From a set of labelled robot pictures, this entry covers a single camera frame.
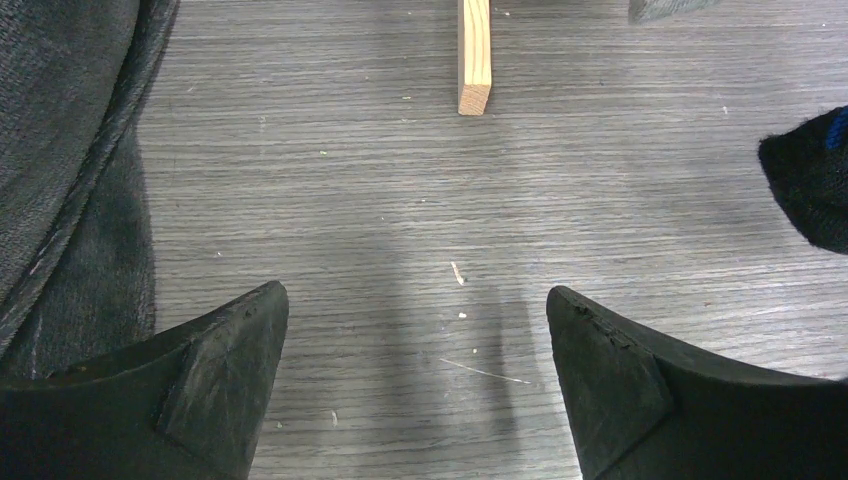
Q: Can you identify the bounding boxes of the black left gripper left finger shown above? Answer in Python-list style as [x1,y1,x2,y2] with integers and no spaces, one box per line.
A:
[1,281,289,479]

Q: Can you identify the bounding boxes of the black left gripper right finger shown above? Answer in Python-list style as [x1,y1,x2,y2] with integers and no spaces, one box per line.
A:
[546,286,847,479]

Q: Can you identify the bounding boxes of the navy black white sock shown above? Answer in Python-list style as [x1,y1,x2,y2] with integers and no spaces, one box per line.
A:
[758,106,847,255]

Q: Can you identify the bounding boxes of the black floral blanket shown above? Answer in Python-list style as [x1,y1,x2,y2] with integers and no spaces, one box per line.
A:
[1,1,178,379]

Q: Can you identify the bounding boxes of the wooden rack frame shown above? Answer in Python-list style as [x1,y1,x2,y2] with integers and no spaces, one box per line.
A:
[457,0,492,116]

